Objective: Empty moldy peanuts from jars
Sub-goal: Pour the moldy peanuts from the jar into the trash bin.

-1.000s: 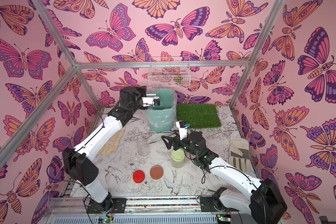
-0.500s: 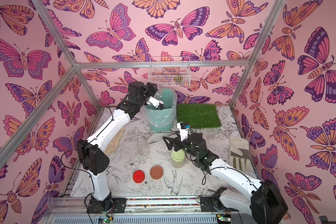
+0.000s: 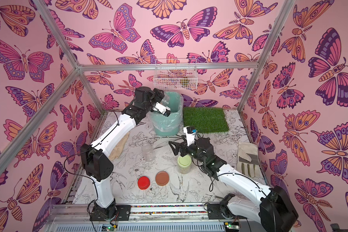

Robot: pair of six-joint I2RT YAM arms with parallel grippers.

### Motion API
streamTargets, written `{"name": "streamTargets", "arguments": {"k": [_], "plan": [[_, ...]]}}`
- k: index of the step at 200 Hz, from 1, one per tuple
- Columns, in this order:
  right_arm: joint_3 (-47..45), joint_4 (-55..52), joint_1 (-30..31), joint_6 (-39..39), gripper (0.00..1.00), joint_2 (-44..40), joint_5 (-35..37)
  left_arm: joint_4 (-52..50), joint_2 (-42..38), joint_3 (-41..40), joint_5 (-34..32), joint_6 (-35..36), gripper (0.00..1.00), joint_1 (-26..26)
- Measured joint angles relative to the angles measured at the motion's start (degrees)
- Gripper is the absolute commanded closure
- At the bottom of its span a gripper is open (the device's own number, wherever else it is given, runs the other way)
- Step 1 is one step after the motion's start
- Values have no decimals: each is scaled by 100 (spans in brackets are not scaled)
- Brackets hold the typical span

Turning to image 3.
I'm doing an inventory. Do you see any brown jar lid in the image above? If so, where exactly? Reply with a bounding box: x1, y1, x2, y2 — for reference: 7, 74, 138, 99
155, 171, 170, 186

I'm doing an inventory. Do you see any green artificial grass mat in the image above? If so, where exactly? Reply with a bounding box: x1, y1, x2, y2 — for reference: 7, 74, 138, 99
183, 107, 229, 133

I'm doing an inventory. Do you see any beige work glove left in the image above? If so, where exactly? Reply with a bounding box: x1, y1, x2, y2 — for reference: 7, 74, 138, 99
109, 132, 130, 161

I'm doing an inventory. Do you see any aluminium frame post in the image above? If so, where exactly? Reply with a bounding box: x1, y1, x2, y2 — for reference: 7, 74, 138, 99
237, 0, 295, 113

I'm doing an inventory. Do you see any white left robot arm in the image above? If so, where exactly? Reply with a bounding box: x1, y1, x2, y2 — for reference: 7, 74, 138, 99
80, 87, 171, 221

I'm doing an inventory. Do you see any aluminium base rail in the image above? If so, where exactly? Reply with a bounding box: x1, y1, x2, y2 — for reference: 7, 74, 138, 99
44, 202, 265, 232

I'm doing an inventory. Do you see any clear plastic bin liner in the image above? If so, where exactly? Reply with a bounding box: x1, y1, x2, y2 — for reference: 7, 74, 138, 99
147, 90, 185, 135

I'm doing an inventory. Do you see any clear peanut jar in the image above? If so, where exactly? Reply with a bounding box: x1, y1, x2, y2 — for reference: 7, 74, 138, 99
142, 142, 155, 162

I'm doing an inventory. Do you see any green object in basket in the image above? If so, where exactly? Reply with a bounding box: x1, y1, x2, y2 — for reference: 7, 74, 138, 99
180, 77, 189, 88

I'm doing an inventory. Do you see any brown lid peanut jar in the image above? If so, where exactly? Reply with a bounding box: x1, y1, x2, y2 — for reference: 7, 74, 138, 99
160, 93, 170, 107

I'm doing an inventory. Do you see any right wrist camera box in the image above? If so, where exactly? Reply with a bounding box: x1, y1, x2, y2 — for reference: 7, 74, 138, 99
183, 126, 197, 147

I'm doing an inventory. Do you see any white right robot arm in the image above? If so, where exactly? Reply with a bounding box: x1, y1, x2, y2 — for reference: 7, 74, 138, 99
168, 138, 298, 232

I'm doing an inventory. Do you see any green lid peanut jar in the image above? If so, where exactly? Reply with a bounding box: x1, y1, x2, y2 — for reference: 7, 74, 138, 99
177, 155, 192, 175

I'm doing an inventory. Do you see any mint green trash bin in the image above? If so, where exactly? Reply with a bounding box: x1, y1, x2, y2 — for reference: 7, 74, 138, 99
149, 91, 183, 137

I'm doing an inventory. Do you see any cream work glove right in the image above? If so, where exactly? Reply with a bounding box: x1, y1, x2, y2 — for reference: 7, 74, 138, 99
236, 142, 261, 178

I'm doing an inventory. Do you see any white wire basket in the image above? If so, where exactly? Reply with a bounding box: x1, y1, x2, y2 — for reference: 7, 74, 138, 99
152, 58, 198, 91

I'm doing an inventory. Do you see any red jar lid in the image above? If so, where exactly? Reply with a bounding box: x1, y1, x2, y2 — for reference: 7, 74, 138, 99
137, 176, 150, 190

